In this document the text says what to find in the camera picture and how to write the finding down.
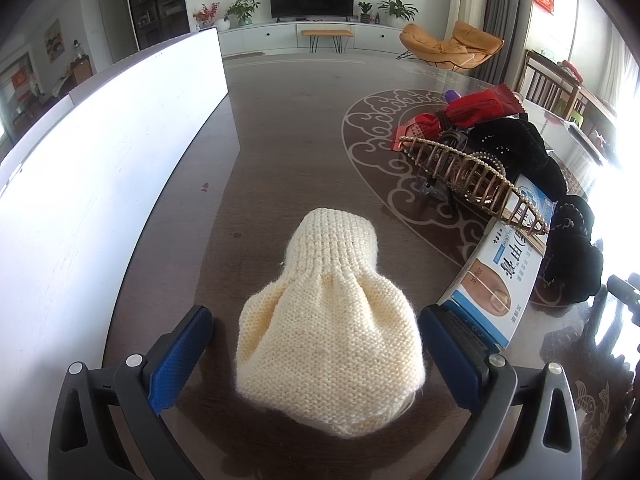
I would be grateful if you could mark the orange lounge chair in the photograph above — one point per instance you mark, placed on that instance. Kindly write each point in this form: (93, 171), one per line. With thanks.
(435, 45)

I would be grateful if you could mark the white television cabinet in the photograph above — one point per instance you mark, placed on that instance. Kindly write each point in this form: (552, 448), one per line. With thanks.
(280, 37)

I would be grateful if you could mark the leafy potted plant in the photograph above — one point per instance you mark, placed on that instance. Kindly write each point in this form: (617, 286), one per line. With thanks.
(397, 9)

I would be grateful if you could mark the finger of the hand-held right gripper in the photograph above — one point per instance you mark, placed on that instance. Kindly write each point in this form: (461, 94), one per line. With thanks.
(625, 292)

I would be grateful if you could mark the cream knitted hat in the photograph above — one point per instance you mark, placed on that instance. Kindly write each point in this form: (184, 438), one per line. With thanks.
(325, 340)

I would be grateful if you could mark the red flowers in white vase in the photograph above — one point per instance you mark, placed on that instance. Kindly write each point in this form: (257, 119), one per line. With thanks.
(207, 15)

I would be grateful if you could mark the small potted plant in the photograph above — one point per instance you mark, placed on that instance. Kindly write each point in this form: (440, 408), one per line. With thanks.
(365, 12)

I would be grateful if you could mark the grey and white curtain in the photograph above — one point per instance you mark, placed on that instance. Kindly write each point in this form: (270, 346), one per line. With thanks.
(500, 10)

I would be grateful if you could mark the dark glass bookcase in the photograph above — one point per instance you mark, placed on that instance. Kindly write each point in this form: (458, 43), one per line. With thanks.
(155, 0)

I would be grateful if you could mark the framed wall picture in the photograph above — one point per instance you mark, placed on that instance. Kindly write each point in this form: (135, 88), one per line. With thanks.
(54, 41)

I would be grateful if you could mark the wooden bench with metal legs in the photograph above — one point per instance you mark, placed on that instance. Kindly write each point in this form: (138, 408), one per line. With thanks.
(325, 33)

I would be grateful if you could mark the green potted plant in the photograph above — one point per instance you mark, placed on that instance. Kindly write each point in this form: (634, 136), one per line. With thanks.
(242, 12)

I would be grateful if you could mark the red snack packet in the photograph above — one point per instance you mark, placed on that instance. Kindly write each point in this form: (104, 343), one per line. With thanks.
(485, 105)

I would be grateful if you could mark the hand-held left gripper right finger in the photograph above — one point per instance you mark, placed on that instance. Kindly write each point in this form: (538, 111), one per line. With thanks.
(450, 355)

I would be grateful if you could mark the white cardboard box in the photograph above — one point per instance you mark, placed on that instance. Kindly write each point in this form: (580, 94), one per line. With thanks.
(100, 185)

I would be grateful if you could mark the rimless eyeglasses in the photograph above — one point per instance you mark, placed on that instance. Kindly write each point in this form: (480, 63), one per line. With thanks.
(434, 192)

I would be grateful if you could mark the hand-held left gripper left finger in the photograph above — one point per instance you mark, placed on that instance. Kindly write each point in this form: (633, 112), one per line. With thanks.
(180, 355)

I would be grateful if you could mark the black knitted cloth with rhinestones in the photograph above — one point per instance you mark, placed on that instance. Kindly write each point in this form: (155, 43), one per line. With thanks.
(520, 150)

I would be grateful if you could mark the blue and white medicine box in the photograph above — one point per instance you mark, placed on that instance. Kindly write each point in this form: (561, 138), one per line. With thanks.
(495, 270)

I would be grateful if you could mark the small red packet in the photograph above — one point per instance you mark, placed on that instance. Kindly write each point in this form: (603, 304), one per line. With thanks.
(420, 122)

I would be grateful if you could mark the wooden chair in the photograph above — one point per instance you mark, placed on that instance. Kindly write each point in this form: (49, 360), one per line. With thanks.
(542, 85)

